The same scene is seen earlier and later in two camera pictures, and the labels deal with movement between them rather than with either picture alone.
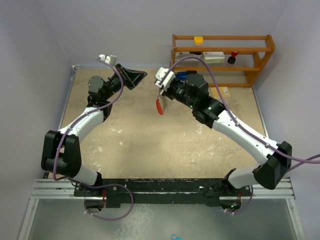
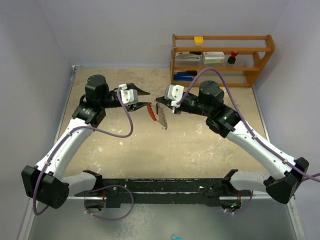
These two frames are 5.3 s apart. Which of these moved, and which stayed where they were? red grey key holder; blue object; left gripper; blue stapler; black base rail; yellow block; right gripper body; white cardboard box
Moved: left gripper; right gripper body; red grey key holder
Stayed: blue object; white cardboard box; black base rail; blue stapler; yellow block
